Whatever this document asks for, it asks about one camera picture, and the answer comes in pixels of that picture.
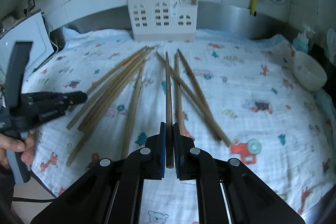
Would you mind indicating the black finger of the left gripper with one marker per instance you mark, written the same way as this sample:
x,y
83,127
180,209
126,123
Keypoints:
x,y
73,99

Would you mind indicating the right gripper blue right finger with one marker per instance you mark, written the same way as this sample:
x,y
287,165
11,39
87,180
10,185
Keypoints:
x,y
182,146

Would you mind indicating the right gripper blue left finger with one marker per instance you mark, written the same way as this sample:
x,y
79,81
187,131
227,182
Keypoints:
x,y
155,166

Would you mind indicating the wooden chopstick crossing long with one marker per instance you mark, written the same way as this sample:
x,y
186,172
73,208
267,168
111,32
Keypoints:
x,y
209,120

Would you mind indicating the person's left hand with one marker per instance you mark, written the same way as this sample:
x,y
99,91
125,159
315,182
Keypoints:
x,y
25,147

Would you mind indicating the printed white blue cloth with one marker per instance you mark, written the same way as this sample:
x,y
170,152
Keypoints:
x,y
277,128

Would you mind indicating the white utensil holder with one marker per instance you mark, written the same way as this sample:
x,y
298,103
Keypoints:
x,y
162,20

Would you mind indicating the white ceramic bowl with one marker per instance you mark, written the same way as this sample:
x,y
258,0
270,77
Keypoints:
x,y
308,72

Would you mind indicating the teal soap dispenser bottle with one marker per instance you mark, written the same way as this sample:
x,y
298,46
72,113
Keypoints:
x,y
300,43

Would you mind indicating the wall power socket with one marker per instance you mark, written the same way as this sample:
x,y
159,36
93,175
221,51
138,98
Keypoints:
x,y
31,4

